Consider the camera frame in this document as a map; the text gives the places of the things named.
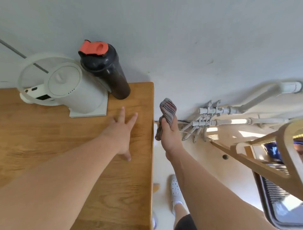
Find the striped cleaning cloth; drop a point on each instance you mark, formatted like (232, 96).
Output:
(168, 110)

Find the person's right hand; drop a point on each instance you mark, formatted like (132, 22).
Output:
(171, 142)

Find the grey shoe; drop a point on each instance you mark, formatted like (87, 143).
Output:
(175, 189)
(154, 222)

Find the person's right leg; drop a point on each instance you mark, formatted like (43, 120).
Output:
(181, 212)

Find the person's left forearm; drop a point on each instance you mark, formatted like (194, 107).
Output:
(52, 189)

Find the black shorts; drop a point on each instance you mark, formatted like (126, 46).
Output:
(185, 224)

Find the black ridged tray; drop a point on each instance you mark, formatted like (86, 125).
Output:
(272, 189)

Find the grey left shoe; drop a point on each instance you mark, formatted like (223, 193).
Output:
(154, 222)

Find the person's right forearm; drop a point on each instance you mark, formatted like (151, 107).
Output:
(213, 201)

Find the white oblong device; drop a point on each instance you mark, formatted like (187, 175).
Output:
(35, 93)

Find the small black floor knob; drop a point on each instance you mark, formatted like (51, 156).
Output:
(225, 156)

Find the person's left hand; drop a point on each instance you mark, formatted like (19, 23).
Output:
(119, 137)

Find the plain wooden chair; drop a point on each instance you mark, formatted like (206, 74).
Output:
(260, 167)

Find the white radiator pipes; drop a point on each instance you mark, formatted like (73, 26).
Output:
(222, 122)

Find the white cylinder appliance square base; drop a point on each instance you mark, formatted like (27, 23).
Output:
(82, 94)

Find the grey right shoe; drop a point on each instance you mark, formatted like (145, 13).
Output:
(175, 189)

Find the blue item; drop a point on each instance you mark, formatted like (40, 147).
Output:
(272, 149)

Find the black bottle orange cap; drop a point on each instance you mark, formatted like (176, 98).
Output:
(111, 73)

